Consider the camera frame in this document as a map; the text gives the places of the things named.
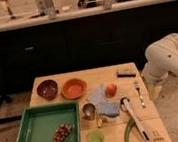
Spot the orange apple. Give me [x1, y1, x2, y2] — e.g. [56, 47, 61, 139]
[105, 83, 117, 97]

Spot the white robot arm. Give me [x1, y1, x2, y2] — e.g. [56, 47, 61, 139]
[141, 33, 178, 100]

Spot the orange bowl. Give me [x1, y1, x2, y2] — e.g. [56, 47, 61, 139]
[61, 78, 87, 100]

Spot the purple bowl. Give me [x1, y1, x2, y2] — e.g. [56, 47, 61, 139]
[37, 79, 58, 100]

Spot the silver fork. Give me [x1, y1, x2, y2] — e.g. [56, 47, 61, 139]
[133, 81, 146, 108]

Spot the black rectangular block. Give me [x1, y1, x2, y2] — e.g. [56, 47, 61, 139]
[116, 69, 136, 78]

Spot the green chili pepper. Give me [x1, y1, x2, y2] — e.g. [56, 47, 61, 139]
[123, 118, 135, 142]

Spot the light blue cloth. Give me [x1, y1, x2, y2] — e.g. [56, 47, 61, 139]
[87, 85, 106, 106]

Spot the small yellow object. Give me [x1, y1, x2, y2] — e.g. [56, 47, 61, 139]
[96, 117, 103, 129]

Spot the small metal cup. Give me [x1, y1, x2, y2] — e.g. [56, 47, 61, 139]
[82, 103, 96, 120]

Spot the light green cup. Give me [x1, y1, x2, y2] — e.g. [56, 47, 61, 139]
[87, 129, 105, 142]

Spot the red grape bunch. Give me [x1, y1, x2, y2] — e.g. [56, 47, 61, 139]
[53, 124, 72, 142]

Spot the green plastic tray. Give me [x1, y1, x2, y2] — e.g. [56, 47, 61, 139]
[16, 100, 81, 142]

